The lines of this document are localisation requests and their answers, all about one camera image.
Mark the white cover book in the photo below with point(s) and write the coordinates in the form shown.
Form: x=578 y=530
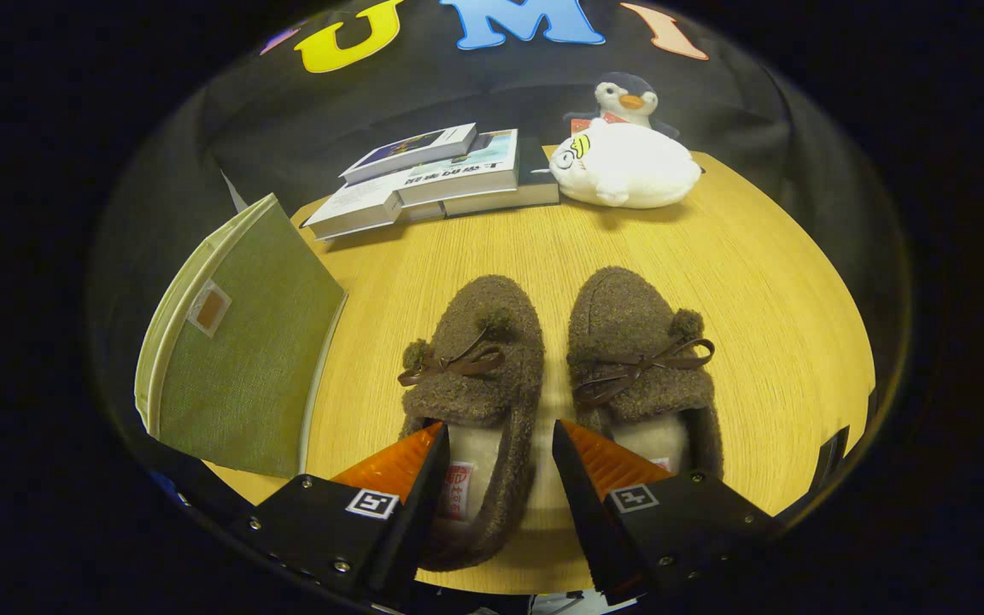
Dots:
x=355 y=209

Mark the green fabric storage box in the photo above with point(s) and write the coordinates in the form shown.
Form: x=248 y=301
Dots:
x=244 y=367

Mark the white round plush toy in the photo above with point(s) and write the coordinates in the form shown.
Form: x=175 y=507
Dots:
x=637 y=166

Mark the penguin plush toy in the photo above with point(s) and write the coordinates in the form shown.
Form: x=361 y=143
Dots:
x=629 y=98

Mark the brown fuzzy shoe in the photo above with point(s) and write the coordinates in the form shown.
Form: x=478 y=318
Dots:
x=620 y=307
x=492 y=307

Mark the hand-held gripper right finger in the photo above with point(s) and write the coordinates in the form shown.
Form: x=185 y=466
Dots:
x=586 y=504

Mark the small dark blue cover book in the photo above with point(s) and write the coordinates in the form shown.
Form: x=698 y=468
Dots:
x=411 y=149

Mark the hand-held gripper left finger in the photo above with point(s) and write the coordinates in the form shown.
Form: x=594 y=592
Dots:
x=413 y=521

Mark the black book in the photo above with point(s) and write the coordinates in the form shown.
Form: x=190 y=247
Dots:
x=535 y=171

